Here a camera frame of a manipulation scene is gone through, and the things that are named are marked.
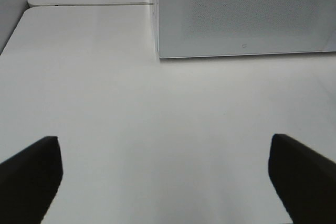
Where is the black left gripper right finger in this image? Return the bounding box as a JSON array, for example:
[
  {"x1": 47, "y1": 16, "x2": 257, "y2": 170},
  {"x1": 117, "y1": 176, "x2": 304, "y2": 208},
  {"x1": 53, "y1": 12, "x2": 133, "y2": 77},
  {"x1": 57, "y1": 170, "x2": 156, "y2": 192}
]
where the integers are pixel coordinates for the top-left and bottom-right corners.
[{"x1": 268, "y1": 134, "x2": 335, "y2": 223}]

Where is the white microwave door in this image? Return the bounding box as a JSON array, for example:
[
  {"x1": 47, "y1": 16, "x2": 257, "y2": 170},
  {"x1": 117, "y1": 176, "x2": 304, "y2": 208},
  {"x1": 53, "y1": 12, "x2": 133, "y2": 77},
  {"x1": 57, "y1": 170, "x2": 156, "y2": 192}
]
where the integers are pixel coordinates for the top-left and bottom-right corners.
[{"x1": 156, "y1": 0, "x2": 335, "y2": 58}]

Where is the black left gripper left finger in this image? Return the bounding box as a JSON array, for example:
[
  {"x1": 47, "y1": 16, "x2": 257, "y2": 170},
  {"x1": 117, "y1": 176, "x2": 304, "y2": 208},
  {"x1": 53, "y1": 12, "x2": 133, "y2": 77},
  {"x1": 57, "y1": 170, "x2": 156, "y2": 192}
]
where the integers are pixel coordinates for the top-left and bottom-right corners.
[{"x1": 1, "y1": 136, "x2": 63, "y2": 223}]

